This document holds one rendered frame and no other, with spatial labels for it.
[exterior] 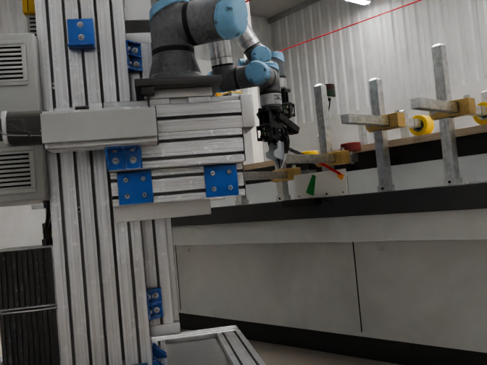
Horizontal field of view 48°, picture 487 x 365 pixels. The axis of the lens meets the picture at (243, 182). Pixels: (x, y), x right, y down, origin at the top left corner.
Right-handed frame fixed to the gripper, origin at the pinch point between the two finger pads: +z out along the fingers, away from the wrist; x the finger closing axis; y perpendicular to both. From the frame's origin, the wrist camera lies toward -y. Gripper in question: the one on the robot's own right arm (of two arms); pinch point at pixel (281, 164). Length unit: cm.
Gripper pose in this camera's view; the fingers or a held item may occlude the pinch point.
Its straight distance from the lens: 191.6
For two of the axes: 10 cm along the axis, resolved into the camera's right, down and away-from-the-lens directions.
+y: -7.2, 0.4, -6.9
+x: 6.9, -0.9, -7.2
